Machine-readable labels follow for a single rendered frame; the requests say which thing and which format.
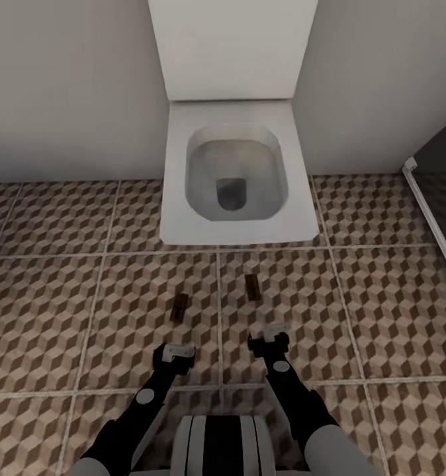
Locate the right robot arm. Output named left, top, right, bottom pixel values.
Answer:
left=247, top=322, right=384, bottom=476

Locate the mousetrap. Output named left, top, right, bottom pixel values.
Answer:
left=245, top=274, right=261, bottom=301
left=169, top=293, right=188, bottom=323

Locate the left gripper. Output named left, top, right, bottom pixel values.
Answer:
left=152, top=342, right=195, bottom=383

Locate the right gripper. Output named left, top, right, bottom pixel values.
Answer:
left=247, top=332, right=290, bottom=360

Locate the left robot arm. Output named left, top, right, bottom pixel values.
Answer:
left=65, top=342, right=196, bottom=476

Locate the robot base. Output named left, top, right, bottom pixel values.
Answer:
left=129, top=457, right=312, bottom=476

